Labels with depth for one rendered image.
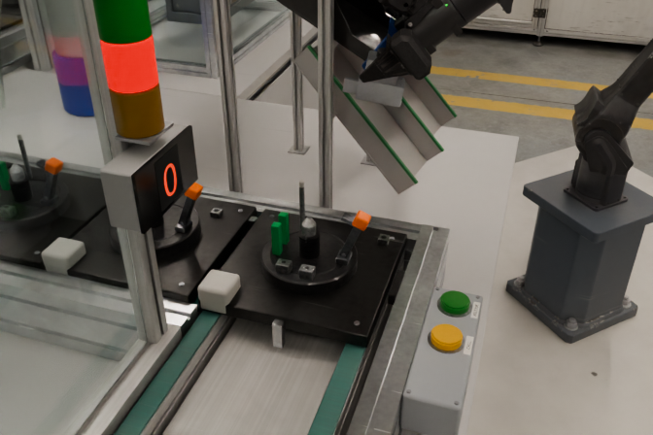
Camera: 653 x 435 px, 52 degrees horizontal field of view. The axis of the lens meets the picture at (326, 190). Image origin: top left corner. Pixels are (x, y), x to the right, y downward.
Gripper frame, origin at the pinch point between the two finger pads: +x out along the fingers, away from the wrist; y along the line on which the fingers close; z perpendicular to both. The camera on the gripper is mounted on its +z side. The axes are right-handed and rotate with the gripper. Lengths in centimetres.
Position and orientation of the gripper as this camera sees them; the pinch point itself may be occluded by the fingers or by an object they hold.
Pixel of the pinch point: (382, 59)
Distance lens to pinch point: 94.5
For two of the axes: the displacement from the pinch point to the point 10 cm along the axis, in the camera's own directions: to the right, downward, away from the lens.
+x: -7.7, 5.1, 3.9
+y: -1.2, 4.8, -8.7
